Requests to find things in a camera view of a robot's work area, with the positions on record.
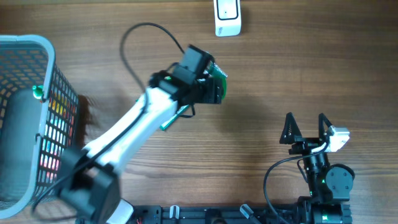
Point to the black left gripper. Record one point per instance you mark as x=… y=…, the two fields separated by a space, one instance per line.
x=212 y=90

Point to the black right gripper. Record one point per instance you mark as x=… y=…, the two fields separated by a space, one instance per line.
x=304 y=144

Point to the green 3M glove package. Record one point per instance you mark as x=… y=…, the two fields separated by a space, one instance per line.
x=215 y=71

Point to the yellow bottle green cap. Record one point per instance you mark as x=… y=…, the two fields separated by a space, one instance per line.
x=38 y=91

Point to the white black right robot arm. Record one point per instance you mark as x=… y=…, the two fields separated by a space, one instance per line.
x=329 y=184

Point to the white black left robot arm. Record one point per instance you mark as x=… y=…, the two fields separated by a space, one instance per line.
x=90 y=176

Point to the white barcode scanner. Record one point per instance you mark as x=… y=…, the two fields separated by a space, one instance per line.
x=228 y=20

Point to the grey plastic mesh basket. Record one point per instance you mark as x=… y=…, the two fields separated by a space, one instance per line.
x=34 y=133

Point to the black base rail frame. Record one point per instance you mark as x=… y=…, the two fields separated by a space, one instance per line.
x=217 y=214

